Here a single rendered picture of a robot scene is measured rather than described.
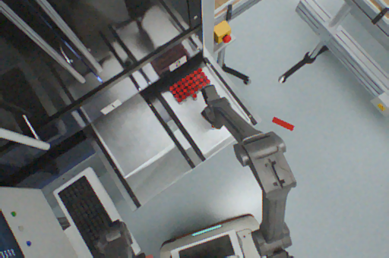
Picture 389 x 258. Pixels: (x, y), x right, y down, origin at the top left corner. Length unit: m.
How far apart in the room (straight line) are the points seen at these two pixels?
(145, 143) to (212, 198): 0.96
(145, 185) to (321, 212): 1.36
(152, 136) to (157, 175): 0.18
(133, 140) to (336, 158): 1.52
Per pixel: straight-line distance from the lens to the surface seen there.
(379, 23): 1.82
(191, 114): 1.49
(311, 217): 2.42
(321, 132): 2.50
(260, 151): 0.77
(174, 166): 1.46
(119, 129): 1.53
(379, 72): 2.14
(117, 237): 0.99
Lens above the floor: 2.32
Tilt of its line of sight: 75 degrees down
